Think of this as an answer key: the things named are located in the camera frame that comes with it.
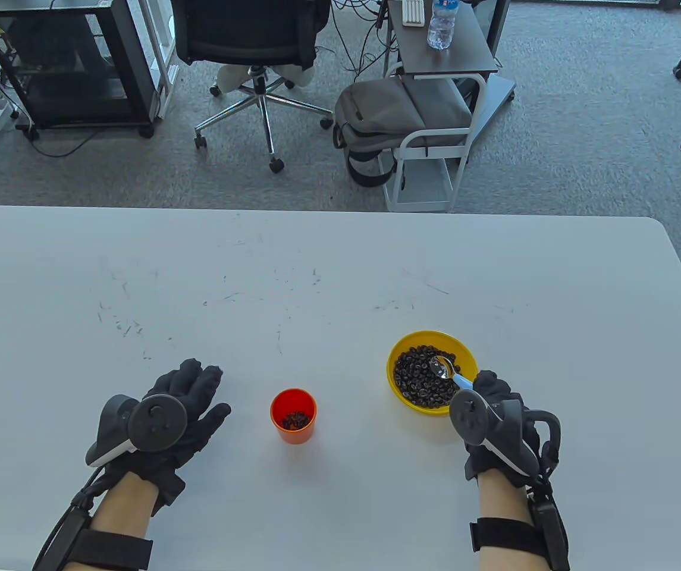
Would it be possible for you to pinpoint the person's left hand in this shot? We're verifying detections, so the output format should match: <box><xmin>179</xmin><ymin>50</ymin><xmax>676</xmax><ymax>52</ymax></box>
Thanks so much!
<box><xmin>86</xmin><ymin>358</ymin><xmax>232</xmax><ymax>517</ymax></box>

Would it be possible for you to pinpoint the person's right hand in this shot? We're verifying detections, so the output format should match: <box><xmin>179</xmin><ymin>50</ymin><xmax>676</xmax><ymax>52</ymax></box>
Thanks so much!
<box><xmin>462</xmin><ymin>370</ymin><xmax>546</xmax><ymax>490</ymax></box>

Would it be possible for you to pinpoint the black tracking controller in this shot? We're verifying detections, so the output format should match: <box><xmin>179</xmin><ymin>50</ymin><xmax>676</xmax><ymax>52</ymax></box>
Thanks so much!
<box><xmin>86</xmin><ymin>394</ymin><xmax>188</xmax><ymax>468</ymax></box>
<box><xmin>449</xmin><ymin>390</ymin><xmax>561</xmax><ymax>476</ymax></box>

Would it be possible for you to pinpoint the blue handled baby spoon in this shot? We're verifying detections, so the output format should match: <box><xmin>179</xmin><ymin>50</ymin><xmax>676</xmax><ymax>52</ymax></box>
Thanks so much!
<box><xmin>429</xmin><ymin>356</ymin><xmax>475</xmax><ymax>391</ymax></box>

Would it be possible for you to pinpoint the large heap of coffee beans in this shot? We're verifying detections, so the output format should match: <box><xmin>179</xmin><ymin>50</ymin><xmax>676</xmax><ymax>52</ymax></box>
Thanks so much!
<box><xmin>393</xmin><ymin>346</ymin><xmax>463</xmax><ymax>409</ymax></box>

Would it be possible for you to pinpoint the orange plastic cup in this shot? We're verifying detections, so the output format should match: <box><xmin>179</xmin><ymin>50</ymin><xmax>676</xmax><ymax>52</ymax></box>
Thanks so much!
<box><xmin>270</xmin><ymin>388</ymin><xmax>318</xmax><ymax>445</ymax></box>

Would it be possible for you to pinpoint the person's right forearm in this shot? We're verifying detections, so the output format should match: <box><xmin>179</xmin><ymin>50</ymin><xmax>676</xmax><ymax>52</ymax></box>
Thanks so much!
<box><xmin>478</xmin><ymin>470</ymin><xmax>546</xmax><ymax>571</ymax></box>

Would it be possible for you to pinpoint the person's left forearm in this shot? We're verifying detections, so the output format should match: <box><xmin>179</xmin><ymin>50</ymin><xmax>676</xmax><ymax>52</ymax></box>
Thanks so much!
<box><xmin>89</xmin><ymin>473</ymin><xmax>159</xmax><ymax>539</ymax></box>

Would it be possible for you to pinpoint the yellow plastic bowl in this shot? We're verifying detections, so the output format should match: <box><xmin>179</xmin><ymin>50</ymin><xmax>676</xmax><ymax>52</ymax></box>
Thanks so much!
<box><xmin>387</xmin><ymin>331</ymin><xmax>479</xmax><ymax>417</ymax></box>

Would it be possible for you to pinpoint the grey backpack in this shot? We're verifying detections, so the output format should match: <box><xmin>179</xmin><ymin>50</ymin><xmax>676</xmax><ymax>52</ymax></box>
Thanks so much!
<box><xmin>333</xmin><ymin>77</ymin><xmax>473</xmax><ymax>188</ymax></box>

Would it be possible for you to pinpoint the beige fabric bundle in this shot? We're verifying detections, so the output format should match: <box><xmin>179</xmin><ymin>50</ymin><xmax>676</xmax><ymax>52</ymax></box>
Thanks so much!
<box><xmin>215</xmin><ymin>63</ymin><xmax>317</xmax><ymax>93</ymax></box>

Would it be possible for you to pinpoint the black wheeled cabinet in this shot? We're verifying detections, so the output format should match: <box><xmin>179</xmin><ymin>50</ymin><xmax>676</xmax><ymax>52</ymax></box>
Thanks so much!
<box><xmin>0</xmin><ymin>0</ymin><xmax>159</xmax><ymax>140</ymax></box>

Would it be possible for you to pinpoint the white side table dark top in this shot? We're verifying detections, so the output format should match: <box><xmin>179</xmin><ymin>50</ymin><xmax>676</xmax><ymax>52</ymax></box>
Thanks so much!
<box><xmin>383</xmin><ymin>0</ymin><xmax>517</xmax><ymax>213</ymax></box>

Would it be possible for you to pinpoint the black mesh office chair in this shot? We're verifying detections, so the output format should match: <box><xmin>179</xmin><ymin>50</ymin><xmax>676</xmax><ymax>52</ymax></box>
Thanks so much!
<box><xmin>171</xmin><ymin>0</ymin><xmax>335</xmax><ymax>174</ymax></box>

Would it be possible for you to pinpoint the clear water bottle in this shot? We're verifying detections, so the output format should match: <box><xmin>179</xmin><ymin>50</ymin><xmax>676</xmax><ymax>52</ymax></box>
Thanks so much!
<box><xmin>427</xmin><ymin>0</ymin><xmax>459</xmax><ymax>50</ymax></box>

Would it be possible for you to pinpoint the black wrist strap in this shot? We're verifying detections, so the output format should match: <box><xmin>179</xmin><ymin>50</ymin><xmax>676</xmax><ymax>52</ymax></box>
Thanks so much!
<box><xmin>469</xmin><ymin>517</ymin><xmax>549</xmax><ymax>554</ymax></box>
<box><xmin>61</xmin><ymin>528</ymin><xmax>153</xmax><ymax>571</ymax></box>

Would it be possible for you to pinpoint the black floor cable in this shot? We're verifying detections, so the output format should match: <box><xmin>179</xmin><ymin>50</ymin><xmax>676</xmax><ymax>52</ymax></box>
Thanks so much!
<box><xmin>19</xmin><ymin>122</ymin><xmax>106</xmax><ymax>159</ymax></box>

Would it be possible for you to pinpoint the white shelf frame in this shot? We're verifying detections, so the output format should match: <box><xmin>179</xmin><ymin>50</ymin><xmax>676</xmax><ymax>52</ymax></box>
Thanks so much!
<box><xmin>138</xmin><ymin>0</ymin><xmax>180</xmax><ymax>120</ymax></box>

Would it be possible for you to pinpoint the black cable bundle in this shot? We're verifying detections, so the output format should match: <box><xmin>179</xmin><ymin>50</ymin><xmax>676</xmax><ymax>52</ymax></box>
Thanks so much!
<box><xmin>328</xmin><ymin>0</ymin><xmax>403</xmax><ymax>84</ymax></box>

